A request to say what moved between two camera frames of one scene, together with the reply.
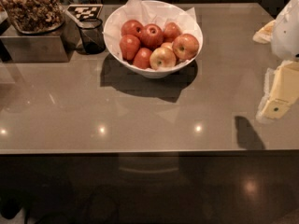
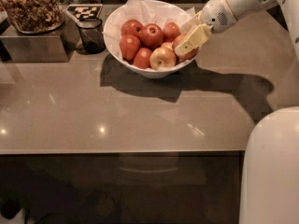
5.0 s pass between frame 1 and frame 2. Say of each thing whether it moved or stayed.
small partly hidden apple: stayed
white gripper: moved
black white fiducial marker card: stayed
